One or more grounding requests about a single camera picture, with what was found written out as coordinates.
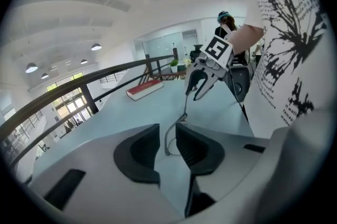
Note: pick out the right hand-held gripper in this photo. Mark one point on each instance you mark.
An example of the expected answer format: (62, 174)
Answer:
(217, 53)

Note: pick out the red hardcover book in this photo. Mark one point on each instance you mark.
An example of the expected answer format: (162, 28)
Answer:
(143, 89)

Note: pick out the black metal railing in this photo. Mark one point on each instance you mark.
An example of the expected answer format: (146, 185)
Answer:
(65, 86)

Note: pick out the grey dome pendant lamp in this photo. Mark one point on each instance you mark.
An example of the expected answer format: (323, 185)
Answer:
(45, 76)
(31, 68)
(84, 61)
(96, 47)

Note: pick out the green plant in white pot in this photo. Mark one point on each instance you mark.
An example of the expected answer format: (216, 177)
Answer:
(174, 64)

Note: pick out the person in printed white shirt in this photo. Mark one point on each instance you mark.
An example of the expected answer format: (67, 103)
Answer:
(287, 41)

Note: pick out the pale yellow kettle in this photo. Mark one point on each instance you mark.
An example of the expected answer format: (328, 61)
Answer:
(187, 62)

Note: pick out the black eyeglasses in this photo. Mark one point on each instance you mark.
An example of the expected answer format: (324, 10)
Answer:
(184, 112)

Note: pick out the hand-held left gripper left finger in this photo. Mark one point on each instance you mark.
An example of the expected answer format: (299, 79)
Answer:
(100, 186)

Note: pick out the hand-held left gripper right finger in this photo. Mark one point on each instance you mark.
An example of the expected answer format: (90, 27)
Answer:
(216, 165)

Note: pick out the brown wooden desk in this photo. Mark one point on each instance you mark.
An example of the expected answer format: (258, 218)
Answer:
(171, 75)

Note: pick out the black office chair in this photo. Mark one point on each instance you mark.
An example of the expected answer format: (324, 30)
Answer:
(238, 80)

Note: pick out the light blue white-legged table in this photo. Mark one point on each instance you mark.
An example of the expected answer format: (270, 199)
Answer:
(147, 115)

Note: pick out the person's right forearm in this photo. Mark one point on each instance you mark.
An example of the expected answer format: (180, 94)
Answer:
(245, 38)

